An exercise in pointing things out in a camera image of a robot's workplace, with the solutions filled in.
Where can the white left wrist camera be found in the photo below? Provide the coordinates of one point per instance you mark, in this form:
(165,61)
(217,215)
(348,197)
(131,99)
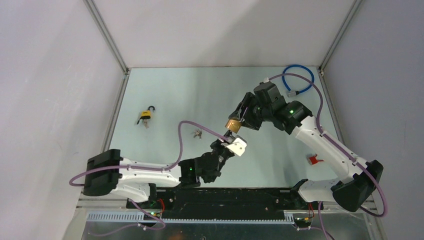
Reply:
(236,144)

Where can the yellow padlock black shackle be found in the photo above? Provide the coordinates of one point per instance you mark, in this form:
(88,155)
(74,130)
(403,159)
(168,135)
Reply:
(147,114)

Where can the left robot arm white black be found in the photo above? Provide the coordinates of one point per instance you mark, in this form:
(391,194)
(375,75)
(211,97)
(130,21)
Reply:
(110,173)

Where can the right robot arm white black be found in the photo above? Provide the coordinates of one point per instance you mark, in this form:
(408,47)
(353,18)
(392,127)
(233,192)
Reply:
(356,177)

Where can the brass padlock silver shackle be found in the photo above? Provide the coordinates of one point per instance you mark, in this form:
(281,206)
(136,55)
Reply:
(234,122)

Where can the grey slotted cable duct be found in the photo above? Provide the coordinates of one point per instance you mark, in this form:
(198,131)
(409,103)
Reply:
(139,217)

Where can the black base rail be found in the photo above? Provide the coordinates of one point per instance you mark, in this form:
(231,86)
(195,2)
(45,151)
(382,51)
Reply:
(227,203)

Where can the blue cable lock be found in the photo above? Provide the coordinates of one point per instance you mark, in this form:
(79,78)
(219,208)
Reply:
(295,85)

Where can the silver key bunch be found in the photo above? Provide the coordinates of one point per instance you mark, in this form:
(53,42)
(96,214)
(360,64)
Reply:
(197,133)

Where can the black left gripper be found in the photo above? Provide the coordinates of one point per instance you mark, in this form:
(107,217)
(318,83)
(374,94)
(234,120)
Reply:
(220,143)

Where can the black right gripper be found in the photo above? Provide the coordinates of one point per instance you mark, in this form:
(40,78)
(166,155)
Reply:
(248,100)

